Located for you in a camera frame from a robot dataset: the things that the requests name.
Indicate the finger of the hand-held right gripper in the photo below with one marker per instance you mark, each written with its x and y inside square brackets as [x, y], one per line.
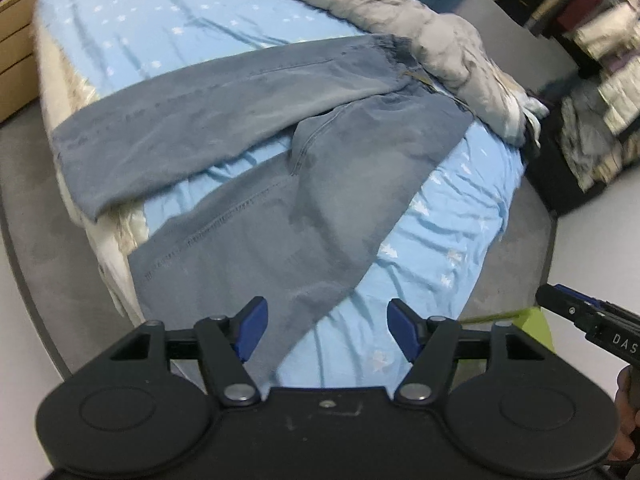
[587, 300]
[567, 305]

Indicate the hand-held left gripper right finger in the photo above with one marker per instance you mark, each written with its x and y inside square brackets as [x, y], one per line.
[402, 327]

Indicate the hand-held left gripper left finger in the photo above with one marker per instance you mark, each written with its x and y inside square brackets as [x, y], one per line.
[252, 327]

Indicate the blue denim jeans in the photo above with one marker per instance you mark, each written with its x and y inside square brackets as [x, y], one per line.
[320, 175]

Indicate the pile of mixed clothes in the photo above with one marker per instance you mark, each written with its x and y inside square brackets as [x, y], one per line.
[605, 120]

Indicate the person's right hand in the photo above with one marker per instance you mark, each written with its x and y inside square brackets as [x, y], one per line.
[629, 410]

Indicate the green plastic stool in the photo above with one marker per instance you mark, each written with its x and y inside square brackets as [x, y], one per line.
[530, 325]

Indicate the black bag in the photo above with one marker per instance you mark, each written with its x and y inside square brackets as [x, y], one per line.
[560, 180]

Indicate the pale white cloth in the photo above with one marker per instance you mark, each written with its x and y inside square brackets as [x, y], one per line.
[531, 106]

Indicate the brown belt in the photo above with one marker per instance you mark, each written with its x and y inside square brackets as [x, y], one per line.
[422, 79]

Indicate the grey patchwork quilt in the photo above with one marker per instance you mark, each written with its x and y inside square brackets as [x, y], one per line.
[415, 20]

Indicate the bed with blue star sheet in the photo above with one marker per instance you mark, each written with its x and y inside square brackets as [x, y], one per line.
[140, 25]

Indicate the wooden nightstand with drawers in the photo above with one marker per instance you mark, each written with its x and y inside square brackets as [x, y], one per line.
[15, 45]

